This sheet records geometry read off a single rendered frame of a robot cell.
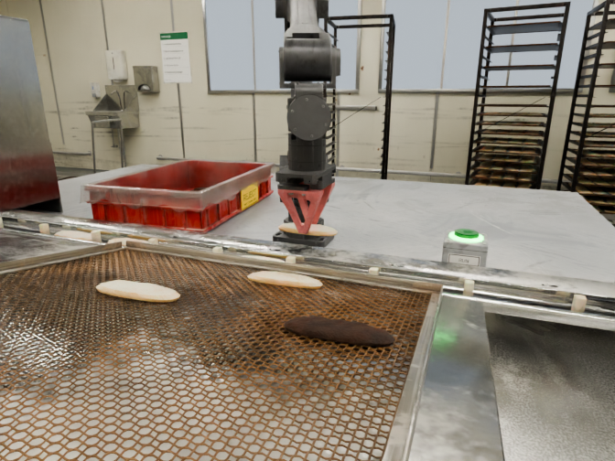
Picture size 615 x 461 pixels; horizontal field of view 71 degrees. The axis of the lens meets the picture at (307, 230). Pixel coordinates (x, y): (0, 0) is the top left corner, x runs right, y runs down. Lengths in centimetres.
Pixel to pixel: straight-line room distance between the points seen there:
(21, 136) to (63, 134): 645
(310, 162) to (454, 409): 42
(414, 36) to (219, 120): 259
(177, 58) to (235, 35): 90
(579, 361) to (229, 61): 546
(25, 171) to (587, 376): 122
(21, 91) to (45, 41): 650
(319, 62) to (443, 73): 441
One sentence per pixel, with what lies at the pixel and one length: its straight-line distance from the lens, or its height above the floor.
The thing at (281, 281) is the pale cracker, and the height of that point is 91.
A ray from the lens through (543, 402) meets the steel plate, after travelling 55.
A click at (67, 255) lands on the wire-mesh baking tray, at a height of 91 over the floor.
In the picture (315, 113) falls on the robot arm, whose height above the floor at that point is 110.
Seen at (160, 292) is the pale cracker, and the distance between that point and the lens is 48.
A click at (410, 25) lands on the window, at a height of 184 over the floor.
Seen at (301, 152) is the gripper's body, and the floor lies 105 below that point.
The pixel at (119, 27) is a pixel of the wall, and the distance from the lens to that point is 682.
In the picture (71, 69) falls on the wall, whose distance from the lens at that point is 745.
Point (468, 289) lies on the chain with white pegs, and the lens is 67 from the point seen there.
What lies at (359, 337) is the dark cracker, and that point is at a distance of 38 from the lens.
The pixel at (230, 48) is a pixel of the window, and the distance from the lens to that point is 580.
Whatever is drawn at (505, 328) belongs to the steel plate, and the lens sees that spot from 67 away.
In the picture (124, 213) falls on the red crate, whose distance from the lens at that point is 112.
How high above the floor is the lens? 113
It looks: 17 degrees down
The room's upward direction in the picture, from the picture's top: straight up
